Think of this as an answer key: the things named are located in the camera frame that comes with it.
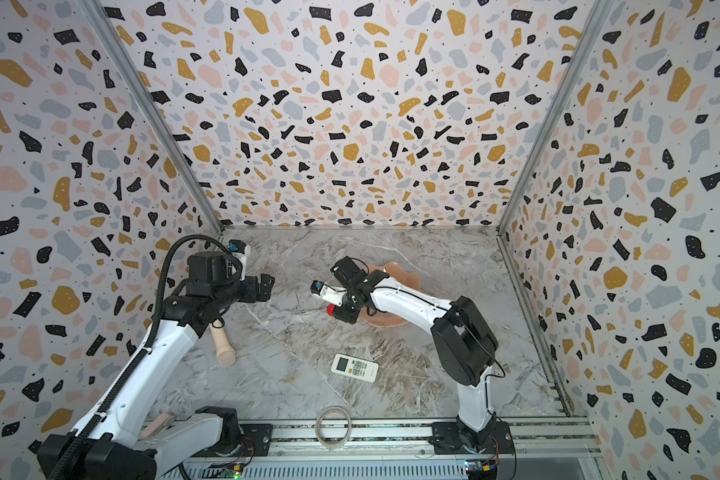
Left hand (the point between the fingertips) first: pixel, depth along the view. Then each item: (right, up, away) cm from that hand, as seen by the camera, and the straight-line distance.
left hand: (254, 272), depth 77 cm
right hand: (+19, -9, +10) cm, 24 cm away
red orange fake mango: (+19, -10, +4) cm, 22 cm away
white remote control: (+25, -28, +8) cm, 38 cm away
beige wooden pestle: (-11, -24, +6) cm, 27 cm away
